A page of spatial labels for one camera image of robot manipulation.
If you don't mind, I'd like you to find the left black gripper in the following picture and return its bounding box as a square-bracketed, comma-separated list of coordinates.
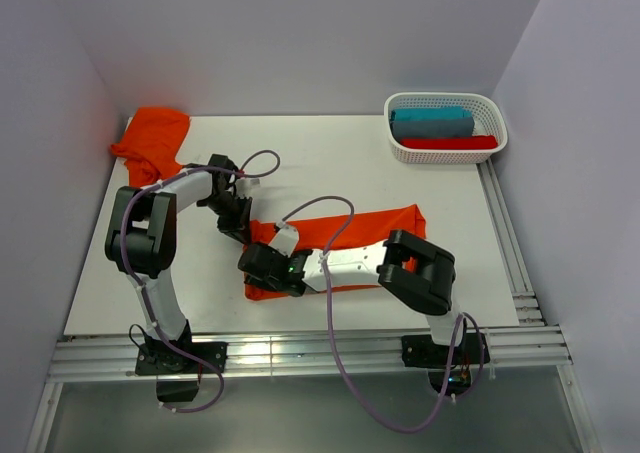
[202, 192, 252, 245]

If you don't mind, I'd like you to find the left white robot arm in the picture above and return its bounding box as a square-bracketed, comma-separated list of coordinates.
[105, 154, 252, 372]

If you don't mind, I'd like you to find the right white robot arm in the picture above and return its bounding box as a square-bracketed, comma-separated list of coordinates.
[238, 224, 468, 363]

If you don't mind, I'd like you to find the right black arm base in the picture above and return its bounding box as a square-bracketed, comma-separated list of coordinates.
[401, 333, 491, 396]

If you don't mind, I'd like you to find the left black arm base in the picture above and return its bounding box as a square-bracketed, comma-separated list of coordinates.
[128, 324, 228, 406]

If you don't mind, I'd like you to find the crumpled orange t-shirt pile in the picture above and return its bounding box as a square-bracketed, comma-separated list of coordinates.
[110, 107, 190, 187]

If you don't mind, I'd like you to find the teal rolled t-shirt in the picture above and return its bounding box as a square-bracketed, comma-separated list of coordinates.
[389, 106, 475, 126]

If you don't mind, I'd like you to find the grey rolled t-shirt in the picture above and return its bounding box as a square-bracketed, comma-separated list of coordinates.
[390, 122, 475, 140]

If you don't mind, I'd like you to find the red rolled t-shirt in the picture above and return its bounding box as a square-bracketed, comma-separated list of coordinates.
[400, 135, 499, 151]

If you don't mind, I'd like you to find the white plastic basket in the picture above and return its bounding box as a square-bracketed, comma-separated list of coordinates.
[384, 92, 508, 164]

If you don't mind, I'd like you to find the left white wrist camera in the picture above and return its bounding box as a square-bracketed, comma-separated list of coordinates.
[234, 178, 261, 198]

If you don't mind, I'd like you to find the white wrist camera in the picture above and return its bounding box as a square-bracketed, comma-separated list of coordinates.
[268, 221, 300, 257]
[234, 178, 261, 198]

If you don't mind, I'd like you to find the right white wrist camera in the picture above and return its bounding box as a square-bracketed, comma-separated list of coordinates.
[268, 221, 300, 257]

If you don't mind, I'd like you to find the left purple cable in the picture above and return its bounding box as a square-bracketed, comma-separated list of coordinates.
[119, 150, 281, 414]

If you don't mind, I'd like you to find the purple cable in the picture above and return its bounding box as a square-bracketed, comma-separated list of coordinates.
[119, 150, 281, 414]
[279, 195, 485, 434]

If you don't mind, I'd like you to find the aluminium rail frame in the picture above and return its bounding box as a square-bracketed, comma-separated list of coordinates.
[27, 162, 601, 452]

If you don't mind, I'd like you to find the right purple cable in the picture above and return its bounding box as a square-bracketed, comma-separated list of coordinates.
[279, 195, 485, 434]

